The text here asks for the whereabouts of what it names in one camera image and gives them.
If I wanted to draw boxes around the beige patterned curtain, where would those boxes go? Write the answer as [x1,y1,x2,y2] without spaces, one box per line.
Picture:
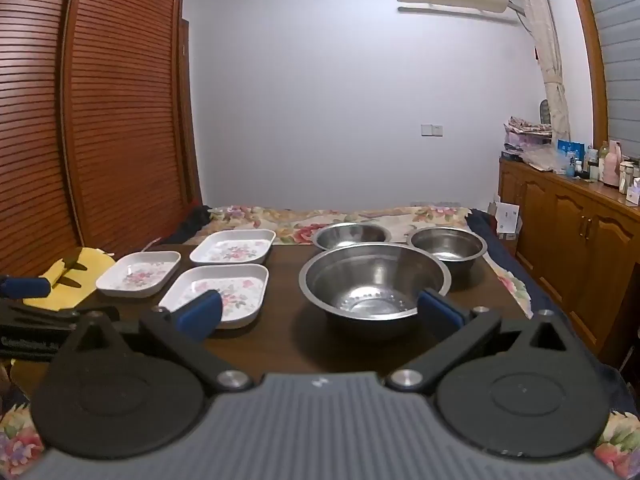
[510,0,572,143]

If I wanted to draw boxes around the small shallow steel bowl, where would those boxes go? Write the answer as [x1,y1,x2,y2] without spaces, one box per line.
[311,222,392,251]

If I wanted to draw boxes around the white cardboard box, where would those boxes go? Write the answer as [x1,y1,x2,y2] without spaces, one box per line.
[495,201,521,239]

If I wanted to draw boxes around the large steel bowl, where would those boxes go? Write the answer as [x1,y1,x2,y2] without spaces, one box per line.
[298,242,452,342]

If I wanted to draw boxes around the small white floral plate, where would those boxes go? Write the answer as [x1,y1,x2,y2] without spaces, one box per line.
[95,251,182,299]

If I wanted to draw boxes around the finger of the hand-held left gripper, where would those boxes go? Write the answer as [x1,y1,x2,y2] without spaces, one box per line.
[0,275,53,302]
[0,301,121,326]

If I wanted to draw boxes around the large white floral plate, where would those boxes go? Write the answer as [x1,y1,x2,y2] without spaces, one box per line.
[189,229,277,266]

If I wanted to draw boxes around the wooden louvered wardrobe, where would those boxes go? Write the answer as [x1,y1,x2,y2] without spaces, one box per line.
[0,0,188,281]

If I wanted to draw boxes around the grey window blind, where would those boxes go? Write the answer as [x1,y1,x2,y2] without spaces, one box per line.
[577,0,640,161]

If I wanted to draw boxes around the clear plastic bag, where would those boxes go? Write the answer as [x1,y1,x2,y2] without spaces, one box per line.
[522,147,568,173]

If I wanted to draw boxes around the medium white floral plate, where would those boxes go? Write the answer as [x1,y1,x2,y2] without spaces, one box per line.
[159,263,270,330]

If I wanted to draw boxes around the pink thermos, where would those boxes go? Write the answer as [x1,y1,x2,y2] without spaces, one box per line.
[605,141,624,186]

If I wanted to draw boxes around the blue white box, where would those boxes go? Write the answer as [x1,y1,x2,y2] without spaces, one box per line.
[557,139,586,161]

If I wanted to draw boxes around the wooden window frame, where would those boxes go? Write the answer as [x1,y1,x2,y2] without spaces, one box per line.
[562,0,610,161]

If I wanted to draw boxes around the brown wooden door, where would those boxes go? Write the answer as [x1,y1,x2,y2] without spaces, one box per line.
[177,17,204,207]

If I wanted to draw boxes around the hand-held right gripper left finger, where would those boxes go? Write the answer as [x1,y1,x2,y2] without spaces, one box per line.
[52,290,255,395]

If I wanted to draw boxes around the yellow cloth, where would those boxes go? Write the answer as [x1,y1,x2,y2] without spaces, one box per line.
[22,247,117,312]

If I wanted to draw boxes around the dark blue blanket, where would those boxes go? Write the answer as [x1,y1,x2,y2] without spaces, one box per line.
[467,208,640,413]

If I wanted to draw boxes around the dark clothes pile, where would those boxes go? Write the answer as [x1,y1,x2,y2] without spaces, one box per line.
[167,205,212,245]

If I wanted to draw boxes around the floral blanket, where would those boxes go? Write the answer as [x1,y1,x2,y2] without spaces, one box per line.
[0,204,640,480]

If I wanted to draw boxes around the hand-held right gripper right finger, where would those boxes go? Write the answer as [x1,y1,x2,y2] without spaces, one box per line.
[384,288,588,395]

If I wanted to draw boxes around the medium deep steel bowl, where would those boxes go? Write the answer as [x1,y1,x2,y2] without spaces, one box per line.
[406,226,488,277]

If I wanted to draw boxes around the wooden sideboard cabinet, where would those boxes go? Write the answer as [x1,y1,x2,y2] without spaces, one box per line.
[498,157,640,367]

